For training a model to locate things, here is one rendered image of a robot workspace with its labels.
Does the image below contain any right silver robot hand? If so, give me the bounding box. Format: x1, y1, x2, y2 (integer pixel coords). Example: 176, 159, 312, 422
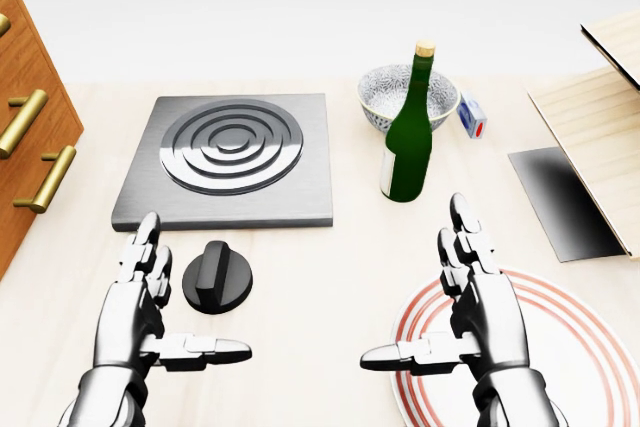
359, 192, 531, 379

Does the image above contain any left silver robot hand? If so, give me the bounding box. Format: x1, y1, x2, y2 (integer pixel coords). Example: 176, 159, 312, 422
92, 211, 253, 373

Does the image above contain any round black stove knob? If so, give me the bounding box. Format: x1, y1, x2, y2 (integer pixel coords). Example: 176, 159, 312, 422
181, 240, 255, 316

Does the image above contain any flat grey stove plate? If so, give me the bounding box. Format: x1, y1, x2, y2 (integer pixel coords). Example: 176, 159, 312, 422
111, 93, 334, 233

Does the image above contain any white plate with red rings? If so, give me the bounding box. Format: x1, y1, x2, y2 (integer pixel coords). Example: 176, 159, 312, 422
389, 269, 633, 427

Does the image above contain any green glass bottle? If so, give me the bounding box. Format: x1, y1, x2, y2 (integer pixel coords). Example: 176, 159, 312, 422
379, 39, 437, 204

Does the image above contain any pale wooden open box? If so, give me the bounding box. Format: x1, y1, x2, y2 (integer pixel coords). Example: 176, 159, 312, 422
507, 8, 640, 264

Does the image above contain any small blue white box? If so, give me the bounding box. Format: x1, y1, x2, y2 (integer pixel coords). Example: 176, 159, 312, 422
455, 90, 488, 140

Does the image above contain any wooden cabinet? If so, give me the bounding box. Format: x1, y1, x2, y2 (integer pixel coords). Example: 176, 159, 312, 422
0, 0, 85, 280

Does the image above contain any blue patterned bowl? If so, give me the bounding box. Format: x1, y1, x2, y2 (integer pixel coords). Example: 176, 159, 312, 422
356, 63, 460, 134

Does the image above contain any cabinet drawer front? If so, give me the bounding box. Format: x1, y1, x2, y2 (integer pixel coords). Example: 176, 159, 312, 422
0, 0, 64, 228

